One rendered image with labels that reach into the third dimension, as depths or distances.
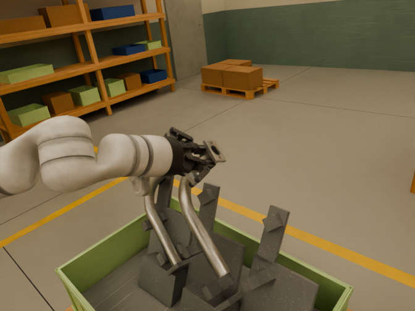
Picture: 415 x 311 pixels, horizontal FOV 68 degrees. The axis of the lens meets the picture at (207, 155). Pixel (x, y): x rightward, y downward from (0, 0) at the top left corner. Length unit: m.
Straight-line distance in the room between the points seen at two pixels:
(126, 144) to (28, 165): 0.13
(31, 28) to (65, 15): 0.52
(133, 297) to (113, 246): 0.16
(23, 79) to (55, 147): 4.46
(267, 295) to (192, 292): 0.18
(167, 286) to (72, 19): 4.67
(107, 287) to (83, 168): 0.62
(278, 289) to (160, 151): 0.40
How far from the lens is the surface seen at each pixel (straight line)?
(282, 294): 0.73
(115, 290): 0.99
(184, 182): 0.71
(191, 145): 0.63
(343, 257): 2.23
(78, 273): 0.99
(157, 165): 0.52
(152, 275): 0.91
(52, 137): 0.44
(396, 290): 2.14
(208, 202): 0.77
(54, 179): 0.43
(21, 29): 4.94
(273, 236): 0.71
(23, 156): 0.49
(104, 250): 0.99
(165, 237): 0.86
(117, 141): 0.48
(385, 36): 6.73
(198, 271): 0.85
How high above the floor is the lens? 1.55
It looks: 27 degrees down
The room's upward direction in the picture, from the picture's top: 7 degrees counter-clockwise
